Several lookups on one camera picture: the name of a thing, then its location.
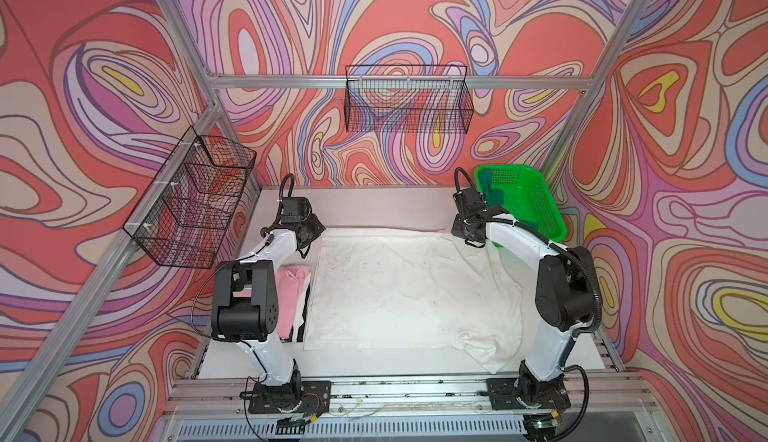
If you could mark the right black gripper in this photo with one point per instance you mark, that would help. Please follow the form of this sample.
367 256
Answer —
458 229

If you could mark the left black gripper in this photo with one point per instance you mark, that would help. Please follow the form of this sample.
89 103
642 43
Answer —
312 217

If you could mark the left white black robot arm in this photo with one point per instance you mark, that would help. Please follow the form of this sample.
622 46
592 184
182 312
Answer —
276 367

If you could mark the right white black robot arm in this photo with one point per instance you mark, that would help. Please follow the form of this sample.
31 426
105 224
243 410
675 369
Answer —
567 295

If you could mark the green plastic basket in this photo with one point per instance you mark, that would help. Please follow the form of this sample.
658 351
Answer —
522 191

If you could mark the pink folded t shirt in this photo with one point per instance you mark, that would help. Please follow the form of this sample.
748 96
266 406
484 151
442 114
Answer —
290 284

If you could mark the black white folded t shirt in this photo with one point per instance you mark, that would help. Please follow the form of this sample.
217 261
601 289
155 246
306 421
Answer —
298 328

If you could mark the black wire basket left wall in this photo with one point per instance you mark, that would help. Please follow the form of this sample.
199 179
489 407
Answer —
192 201

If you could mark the black wire basket wall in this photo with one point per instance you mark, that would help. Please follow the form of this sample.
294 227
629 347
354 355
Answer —
407 98
192 201

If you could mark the black wire basket back wall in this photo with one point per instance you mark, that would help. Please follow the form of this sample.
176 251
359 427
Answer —
407 98

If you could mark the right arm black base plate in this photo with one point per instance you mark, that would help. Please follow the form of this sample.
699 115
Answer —
525 393

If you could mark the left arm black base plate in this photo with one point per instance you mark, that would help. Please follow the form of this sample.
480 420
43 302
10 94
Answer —
306 398

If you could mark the white vented cable duct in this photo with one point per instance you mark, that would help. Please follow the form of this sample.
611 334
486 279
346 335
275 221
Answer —
385 428

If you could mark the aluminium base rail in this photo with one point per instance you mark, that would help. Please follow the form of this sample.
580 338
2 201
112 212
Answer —
353 398

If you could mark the aluminium frame right post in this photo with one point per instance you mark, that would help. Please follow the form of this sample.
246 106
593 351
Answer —
624 29

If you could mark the aluminium frame post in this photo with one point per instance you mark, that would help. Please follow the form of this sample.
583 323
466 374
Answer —
624 29
180 28

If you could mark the aluminium frame left post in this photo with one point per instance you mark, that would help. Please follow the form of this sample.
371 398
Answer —
180 28

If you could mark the aluminium frame left bar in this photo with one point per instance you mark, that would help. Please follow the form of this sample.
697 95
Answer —
35 381

